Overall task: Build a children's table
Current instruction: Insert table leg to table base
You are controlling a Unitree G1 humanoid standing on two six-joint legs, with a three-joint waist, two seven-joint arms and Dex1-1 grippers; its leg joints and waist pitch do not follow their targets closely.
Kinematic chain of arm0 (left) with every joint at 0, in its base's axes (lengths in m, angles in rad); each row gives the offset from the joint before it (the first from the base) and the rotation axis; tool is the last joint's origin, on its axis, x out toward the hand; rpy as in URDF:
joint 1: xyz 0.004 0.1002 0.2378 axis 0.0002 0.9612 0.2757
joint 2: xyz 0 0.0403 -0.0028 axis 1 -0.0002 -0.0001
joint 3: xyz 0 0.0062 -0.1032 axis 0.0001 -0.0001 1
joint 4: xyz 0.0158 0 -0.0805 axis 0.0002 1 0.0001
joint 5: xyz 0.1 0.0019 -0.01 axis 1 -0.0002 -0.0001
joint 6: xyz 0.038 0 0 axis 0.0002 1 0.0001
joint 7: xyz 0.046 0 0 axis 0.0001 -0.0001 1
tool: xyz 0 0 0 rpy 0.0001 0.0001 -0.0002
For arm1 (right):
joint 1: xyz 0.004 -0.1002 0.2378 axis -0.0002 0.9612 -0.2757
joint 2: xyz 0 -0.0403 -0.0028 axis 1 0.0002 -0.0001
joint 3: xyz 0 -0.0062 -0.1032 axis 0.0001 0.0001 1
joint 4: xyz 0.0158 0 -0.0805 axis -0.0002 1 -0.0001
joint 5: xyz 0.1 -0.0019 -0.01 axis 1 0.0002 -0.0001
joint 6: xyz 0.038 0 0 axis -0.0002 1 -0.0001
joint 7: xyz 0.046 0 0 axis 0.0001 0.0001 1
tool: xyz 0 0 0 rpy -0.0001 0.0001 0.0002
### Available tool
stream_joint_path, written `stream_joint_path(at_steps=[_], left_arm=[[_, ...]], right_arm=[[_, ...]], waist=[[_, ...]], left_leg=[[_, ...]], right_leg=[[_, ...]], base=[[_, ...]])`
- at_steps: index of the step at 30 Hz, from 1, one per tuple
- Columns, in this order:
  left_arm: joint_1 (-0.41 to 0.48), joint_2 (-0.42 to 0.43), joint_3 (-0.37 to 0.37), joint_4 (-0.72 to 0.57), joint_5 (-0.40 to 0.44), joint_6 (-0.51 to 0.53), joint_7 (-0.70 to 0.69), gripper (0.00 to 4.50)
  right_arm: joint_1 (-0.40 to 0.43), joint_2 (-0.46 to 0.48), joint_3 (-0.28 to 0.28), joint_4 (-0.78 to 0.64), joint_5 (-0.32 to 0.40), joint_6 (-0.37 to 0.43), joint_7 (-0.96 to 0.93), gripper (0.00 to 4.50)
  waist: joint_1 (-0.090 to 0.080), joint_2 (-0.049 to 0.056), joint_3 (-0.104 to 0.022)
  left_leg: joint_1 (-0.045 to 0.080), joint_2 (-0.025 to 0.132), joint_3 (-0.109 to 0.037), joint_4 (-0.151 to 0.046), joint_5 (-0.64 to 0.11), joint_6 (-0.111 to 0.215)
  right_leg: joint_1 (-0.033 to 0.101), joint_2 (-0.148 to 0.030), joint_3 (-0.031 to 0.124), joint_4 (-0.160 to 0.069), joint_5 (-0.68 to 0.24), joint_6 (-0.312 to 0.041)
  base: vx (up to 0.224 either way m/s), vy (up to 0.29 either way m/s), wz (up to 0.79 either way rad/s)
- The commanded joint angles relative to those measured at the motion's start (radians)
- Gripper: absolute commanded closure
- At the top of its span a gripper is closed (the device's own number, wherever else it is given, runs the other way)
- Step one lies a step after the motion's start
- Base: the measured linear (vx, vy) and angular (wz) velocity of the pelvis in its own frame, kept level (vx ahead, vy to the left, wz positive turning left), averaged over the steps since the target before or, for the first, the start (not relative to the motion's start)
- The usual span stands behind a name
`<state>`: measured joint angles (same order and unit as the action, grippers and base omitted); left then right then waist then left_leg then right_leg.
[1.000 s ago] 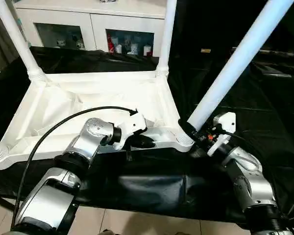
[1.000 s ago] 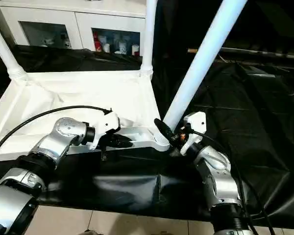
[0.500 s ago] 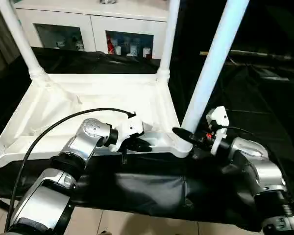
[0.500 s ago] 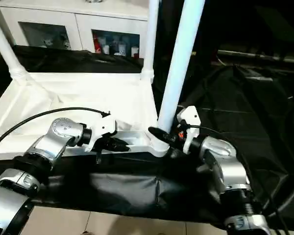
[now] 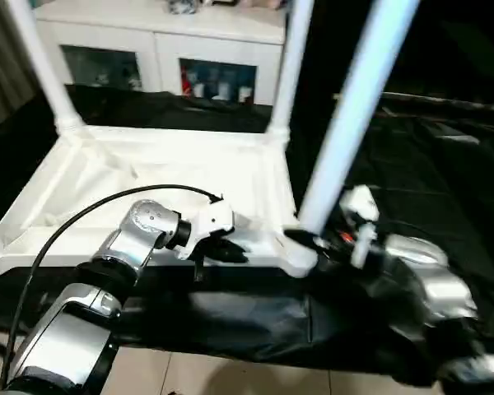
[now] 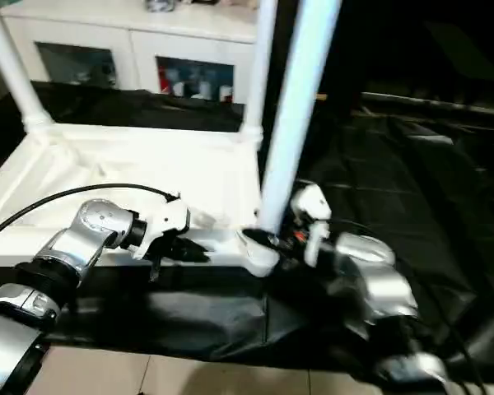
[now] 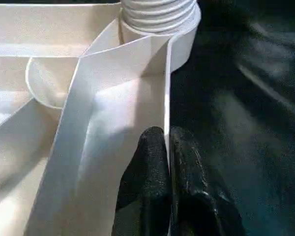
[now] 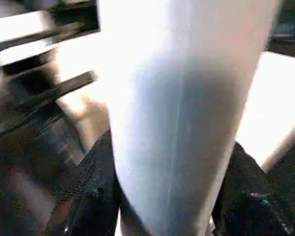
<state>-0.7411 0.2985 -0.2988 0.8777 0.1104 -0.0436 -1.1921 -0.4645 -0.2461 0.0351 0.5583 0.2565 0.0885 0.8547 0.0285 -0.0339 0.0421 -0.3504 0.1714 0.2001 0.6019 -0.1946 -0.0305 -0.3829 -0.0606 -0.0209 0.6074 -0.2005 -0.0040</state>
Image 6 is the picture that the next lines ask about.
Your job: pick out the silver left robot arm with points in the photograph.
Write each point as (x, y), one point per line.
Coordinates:
(94, 226)

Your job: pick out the dark metal rod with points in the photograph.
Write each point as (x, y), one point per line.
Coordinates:
(436, 103)

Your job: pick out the small patterned ornament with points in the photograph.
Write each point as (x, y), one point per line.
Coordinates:
(158, 4)

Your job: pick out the white table frame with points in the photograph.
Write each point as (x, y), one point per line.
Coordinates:
(127, 164)

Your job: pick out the white glass-door cabinet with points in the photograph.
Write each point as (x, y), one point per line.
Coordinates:
(127, 37)

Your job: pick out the white plastic table leg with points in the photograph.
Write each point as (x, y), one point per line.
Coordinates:
(12, 61)
(259, 61)
(300, 103)

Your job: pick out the black work mat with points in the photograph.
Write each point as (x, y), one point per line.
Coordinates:
(395, 185)

